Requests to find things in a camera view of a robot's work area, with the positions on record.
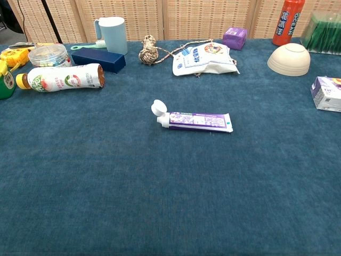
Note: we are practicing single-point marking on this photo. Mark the purple cube box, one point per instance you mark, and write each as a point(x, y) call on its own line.
point(234, 38)

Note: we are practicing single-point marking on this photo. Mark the dark wheeled equipment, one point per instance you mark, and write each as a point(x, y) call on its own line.
point(10, 16)

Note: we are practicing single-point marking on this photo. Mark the yellow tape measure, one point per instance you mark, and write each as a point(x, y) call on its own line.
point(13, 57)

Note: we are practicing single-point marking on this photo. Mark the white printed snack bag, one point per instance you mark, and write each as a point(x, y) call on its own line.
point(202, 61)

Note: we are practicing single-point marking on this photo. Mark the purple white toothpaste tube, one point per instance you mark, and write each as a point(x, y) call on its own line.
point(197, 121)

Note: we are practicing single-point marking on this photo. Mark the navy blue long box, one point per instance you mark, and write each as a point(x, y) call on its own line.
point(98, 58)

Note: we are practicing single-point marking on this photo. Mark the clear round plastic jar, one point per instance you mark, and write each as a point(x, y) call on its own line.
point(49, 56)

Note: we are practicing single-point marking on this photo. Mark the blue table cloth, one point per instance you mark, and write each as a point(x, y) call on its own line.
point(170, 186)

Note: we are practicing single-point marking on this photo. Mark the black tripod stand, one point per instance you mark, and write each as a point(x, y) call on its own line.
point(50, 21)

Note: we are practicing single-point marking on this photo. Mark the woven bamboo folding screen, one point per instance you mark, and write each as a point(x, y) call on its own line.
point(186, 18)

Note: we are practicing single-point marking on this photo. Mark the light blue plastic mug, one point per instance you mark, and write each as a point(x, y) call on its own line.
point(114, 34)

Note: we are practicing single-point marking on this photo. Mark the razor on yellow blister card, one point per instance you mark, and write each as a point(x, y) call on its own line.
point(21, 46)

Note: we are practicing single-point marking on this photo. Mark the clear box of green packets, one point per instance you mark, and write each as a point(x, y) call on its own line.
point(325, 34)

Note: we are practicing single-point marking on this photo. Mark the orange drink can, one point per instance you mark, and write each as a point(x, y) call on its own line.
point(287, 26)

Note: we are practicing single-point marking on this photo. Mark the mint green brush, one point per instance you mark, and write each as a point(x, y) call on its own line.
point(88, 47)

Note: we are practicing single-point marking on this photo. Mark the beige upturned bowl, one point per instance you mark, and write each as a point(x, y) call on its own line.
point(289, 60)

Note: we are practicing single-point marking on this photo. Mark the green jar with yellow lid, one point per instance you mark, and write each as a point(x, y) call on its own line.
point(6, 85)

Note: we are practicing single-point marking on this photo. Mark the purple white drink carton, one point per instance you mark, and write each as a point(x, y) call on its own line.
point(327, 93)

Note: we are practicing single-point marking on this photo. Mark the white drink bottle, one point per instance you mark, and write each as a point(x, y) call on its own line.
point(61, 78)

